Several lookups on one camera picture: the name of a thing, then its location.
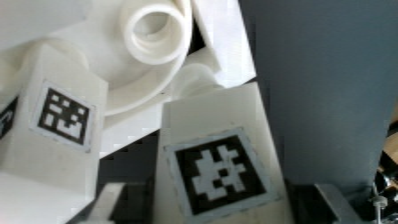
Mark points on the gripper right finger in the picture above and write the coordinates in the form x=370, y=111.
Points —
x=328, y=205

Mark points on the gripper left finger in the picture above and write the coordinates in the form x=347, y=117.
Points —
x=122, y=206

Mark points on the white stool leg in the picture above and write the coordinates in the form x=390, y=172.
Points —
x=34, y=17
x=219, y=185
x=52, y=112

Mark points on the white round stool seat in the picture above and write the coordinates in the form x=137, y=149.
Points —
x=132, y=38

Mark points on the white workspace border frame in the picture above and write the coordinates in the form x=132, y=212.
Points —
x=225, y=57

